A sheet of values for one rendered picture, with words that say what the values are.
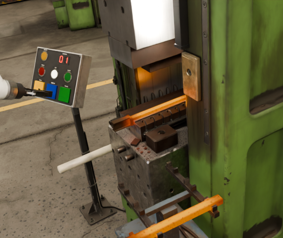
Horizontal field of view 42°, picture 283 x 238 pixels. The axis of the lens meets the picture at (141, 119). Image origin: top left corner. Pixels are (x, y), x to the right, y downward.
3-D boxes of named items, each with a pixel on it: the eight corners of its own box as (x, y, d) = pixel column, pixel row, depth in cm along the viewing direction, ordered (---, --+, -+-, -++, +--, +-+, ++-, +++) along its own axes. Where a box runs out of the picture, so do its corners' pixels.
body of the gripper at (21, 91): (5, 96, 172) (21, 97, 180) (17, 100, 167) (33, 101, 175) (7, 80, 171) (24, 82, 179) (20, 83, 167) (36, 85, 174)
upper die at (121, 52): (132, 69, 151) (129, 47, 146) (110, 55, 166) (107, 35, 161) (213, 42, 167) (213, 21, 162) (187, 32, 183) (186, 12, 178)
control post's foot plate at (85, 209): (90, 227, 251) (87, 217, 246) (77, 208, 267) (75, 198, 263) (118, 213, 259) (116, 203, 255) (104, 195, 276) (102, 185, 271)
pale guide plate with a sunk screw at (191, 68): (197, 101, 140) (195, 59, 131) (183, 93, 147) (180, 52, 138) (201, 99, 141) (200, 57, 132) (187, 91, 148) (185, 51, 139)
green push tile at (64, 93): (67, 103, 195) (70, 89, 195) (57, 100, 199) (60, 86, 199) (70, 103, 197) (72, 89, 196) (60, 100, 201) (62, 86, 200)
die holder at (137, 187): (156, 236, 179) (147, 162, 156) (119, 192, 208) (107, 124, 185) (243, 187, 201) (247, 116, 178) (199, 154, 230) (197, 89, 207)
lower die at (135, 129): (142, 141, 169) (139, 125, 165) (121, 123, 184) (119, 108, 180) (213, 110, 186) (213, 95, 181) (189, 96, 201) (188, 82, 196)
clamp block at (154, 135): (156, 154, 160) (154, 141, 157) (145, 145, 166) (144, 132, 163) (179, 143, 165) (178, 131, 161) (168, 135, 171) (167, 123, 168)
